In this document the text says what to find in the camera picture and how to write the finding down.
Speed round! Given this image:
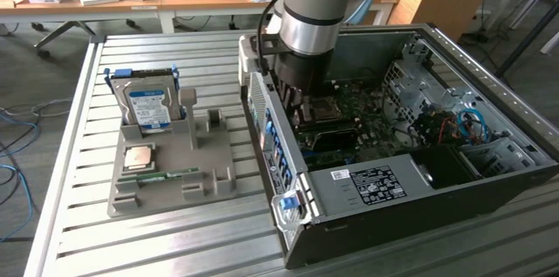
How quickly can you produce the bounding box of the green RAM stick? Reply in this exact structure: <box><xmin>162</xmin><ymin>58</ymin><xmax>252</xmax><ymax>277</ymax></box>
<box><xmin>117</xmin><ymin>167</ymin><xmax>200</xmax><ymax>183</ymax></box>

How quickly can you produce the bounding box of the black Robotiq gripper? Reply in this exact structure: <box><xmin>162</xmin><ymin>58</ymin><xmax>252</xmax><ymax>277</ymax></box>
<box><xmin>272</xmin><ymin>50</ymin><xmax>333</xmax><ymax>98</ymax></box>

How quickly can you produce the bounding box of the grey floor cable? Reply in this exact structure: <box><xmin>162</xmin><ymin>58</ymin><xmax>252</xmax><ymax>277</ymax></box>
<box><xmin>1</xmin><ymin>98</ymin><xmax>73</xmax><ymax>118</ymax></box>

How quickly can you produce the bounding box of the CPU with copper-toned lid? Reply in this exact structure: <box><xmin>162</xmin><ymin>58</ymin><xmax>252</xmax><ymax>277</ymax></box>
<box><xmin>122</xmin><ymin>146</ymin><xmax>154</xmax><ymax>172</ymax></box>

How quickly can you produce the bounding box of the blue data wire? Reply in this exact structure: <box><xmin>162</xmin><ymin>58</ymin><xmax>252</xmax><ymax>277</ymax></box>
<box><xmin>456</xmin><ymin>108</ymin><xmax>491</xmax><ymax>144</ymax></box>

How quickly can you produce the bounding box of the silver disk bay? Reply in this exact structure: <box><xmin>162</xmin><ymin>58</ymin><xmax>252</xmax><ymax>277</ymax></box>
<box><xmin>459</xmin><ymin>138</ymin><xmax>537</xmax><ymax>177</ymax></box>

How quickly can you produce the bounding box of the green motherboard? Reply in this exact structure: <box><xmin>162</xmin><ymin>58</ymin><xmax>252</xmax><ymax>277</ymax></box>
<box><xmin>278</xmin><ymin>82</ymin><xmax>416</xmax><ymax>172</ymax></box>

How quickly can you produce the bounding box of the hard disk with blue carrier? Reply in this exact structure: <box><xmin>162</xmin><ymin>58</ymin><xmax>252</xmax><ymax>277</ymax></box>
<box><xmin>102</xmin><ymin>64</ymin><xmax>182</xmax><ymax>134</ymax></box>

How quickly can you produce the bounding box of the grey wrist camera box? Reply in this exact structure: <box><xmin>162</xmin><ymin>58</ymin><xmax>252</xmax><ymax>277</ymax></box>
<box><xmin>241</xmin><ymin>36</ymin><xmax>270</xmax><ymax>74</ymax></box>

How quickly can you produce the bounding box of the black floor cable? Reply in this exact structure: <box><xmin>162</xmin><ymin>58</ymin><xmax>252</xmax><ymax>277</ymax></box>
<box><xmin>0</xmin><ymin>119</ymin><xmax>40</xmax><ymax>206</ymax></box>

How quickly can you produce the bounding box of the red and black wire bundle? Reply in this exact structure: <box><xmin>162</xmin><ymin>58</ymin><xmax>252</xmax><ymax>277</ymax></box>
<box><xmin>413</xmin><ymin>109</ymin><xmax>464</xmax><ymax>146</ymax></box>

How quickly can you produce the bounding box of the blue floor cable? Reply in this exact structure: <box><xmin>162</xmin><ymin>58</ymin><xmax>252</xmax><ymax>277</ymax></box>
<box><xmin>0</xmin><ymin>109</ymin><xmax>42</xmax><ymax>158</ymax></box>
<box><xmin>0</xmin><ymin>164</ymin><xmax>36</xmax><ymax>244</ymax></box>

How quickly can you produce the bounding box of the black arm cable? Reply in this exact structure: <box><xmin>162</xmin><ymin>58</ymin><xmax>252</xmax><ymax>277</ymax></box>
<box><xmin>256</xmin><ymin>0</ymin><xmax>288</xmax><ymax>75</ymax></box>

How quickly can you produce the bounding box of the perforated silver drive cage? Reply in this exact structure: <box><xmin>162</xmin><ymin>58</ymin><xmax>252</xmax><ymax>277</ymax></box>
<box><xmin>381</xmin><ymin>41</ymin><xmax>451</xmax><ymax>127</ymax></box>

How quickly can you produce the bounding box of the grey power supply unit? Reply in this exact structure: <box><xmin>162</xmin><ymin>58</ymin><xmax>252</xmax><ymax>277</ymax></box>
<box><xmin>306</xmin><ymin>154</ymin><xmax>433</xmax><ymax>217</ymax></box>

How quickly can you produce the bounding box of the CPU socket with metal frame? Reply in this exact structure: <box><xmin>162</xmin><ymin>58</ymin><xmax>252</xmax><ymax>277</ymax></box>
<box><xmin>309</xmin><ymin>96</ymin><xmax>344</xmax><ymax>122</ymax></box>

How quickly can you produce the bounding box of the black open PC case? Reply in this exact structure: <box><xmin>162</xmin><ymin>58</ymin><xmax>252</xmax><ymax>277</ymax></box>
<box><xmin>237</xmin><ymin>23</ymin><xmax>559</xmax><ymax>270</ymax></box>

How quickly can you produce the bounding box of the grey printed parts rack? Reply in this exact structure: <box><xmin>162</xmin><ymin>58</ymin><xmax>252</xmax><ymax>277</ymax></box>
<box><xmin>106</xmin><ymin>88</ymin><xmax>238</xmax><ymax>219</ymax></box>

